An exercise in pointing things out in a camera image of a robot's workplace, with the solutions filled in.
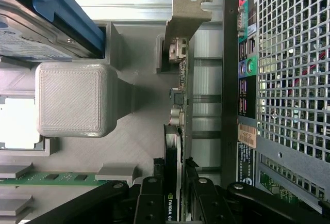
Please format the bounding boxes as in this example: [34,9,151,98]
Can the green RAM stick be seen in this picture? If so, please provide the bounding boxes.
[0,171,110,186]

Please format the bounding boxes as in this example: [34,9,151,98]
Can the black open PC case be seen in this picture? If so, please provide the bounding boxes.
[221,0,330,216]

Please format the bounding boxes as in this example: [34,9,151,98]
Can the silver CPU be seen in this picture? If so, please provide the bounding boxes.
[0,96,43,150]

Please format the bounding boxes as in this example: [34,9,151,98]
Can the hard disk with blue bracket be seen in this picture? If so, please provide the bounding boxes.
[0,0,106,62]

